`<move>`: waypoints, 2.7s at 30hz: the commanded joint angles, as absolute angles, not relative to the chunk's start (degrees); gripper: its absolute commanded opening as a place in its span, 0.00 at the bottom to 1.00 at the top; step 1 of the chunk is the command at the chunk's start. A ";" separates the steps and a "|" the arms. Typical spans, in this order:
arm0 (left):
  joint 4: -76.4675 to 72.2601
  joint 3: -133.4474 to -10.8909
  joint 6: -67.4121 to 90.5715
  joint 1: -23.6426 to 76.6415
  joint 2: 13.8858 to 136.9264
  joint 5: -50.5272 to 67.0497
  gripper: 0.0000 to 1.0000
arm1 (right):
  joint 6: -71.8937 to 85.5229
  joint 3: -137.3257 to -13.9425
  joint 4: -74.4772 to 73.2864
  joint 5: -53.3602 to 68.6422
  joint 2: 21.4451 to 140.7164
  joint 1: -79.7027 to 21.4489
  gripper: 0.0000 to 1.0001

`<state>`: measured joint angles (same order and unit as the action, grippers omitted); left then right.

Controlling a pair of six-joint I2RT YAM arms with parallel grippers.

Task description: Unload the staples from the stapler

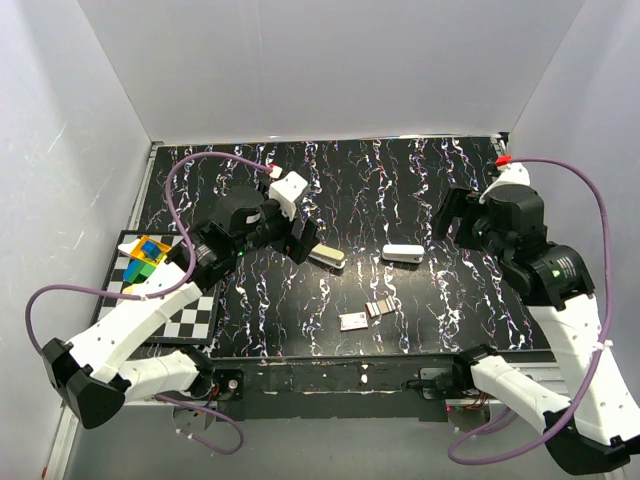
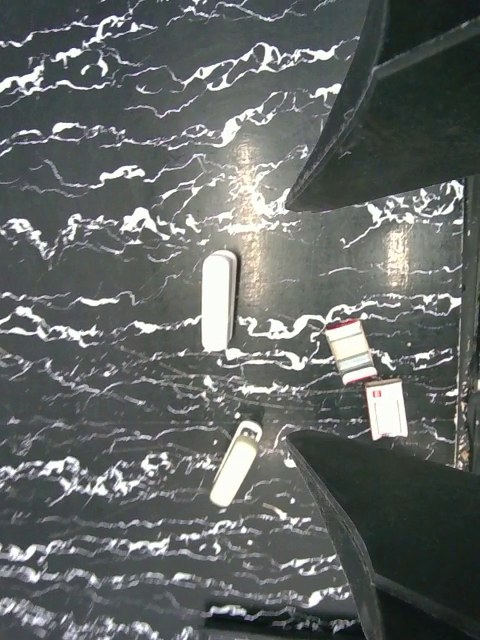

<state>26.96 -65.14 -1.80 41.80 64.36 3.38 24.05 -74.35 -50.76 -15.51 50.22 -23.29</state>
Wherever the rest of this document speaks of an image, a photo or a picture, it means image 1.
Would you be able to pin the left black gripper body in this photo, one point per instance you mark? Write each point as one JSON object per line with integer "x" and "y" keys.
{"x": 275, "y": 229}

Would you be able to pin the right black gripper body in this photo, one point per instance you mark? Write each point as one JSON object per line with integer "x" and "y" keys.
{"x": 462, "y": 202}

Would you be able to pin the beige stapler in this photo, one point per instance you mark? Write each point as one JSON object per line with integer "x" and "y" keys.
{"x": 328, "y": 256}

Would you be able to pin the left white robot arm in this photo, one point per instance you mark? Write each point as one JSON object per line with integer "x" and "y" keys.
{"x": 94, "y": 372}

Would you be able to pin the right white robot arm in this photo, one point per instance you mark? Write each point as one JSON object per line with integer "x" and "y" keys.
{"x": 595, "y": 427}

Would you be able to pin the white stapler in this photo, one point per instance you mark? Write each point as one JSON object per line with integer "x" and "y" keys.
{"x": 406, "y": 253}

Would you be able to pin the open staple box tray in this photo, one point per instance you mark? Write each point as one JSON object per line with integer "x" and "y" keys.
{"x": 380, "y": 307}

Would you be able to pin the checkered board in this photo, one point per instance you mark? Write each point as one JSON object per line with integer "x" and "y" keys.
{"x": 172, "y": 309}

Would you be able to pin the colourful toy block stack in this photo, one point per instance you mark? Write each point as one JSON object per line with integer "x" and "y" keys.
{"x": 145, "y": 253}

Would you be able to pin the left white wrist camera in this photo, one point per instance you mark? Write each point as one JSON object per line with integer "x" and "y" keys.
{"x": 288, "y": 192}

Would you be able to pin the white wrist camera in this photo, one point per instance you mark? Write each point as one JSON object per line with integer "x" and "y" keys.
{"x": 288, "y": 192}
{"x": 509, "y": 174}

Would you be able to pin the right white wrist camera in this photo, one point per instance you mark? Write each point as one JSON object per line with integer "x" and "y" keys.
{"x": 509, "y": 174}

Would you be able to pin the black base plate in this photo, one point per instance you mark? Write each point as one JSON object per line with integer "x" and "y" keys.
{"x": 416, "y": 386}

